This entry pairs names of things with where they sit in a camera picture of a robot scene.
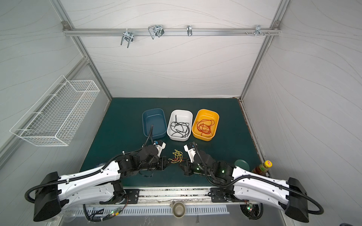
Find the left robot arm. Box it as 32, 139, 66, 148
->
25, 132, 170, 222

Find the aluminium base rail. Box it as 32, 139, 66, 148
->
124, 186, 255, 204

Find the white wire basket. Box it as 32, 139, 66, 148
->
10, 75, 100, 147

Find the yellow cap bottle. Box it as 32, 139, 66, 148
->
252, 161, 273, 176

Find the white plastic bin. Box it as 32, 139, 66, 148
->
167, 109, 193, 142

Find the yellow plastic bin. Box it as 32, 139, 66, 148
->
191, 109, 220, 141

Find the blue plastic bin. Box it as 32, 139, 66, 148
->
142, 108, 167, 139

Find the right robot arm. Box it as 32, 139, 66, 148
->
181, 142, 324, 223

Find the aluminium crossbar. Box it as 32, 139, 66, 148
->
63, 24, 281, 37

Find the small metal cup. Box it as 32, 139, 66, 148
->
170, 201, 186, 218

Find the black cable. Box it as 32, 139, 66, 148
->
170, 114, 190, 138

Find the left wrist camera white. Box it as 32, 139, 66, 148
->
153, 140, 166, 157

